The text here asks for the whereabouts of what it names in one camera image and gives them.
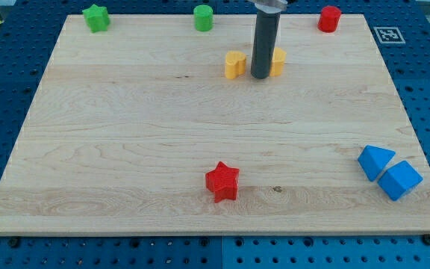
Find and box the blue cube block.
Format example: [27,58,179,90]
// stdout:
[378,161,423,201]

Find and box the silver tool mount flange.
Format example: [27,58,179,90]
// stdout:
[249,0,287,13]

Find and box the wooden board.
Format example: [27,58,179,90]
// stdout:
[0,14,430,237]

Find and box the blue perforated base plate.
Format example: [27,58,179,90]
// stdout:
[0,0,430,268]

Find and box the yellow block behind pointer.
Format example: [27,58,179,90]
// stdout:
[269,47,287,77]

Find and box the red star block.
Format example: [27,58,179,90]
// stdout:
[205,161,240,203]

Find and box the yellow heart block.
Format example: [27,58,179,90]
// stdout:
[225,51,246,79]

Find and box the green cylinder block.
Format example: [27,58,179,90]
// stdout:
[193,4,214,31]

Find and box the blue triangle block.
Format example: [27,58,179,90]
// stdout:
[358,145,396,182]

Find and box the red cylinder block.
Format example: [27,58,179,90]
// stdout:
[317,5,342,33]

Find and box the white fiducial marker tag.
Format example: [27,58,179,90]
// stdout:
[373,26,405,44]

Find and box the dark grey cylindrical pointer tool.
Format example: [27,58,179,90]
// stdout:
[251,10,281,79]

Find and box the green star block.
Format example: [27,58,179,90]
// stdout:
[82,4,110,33]

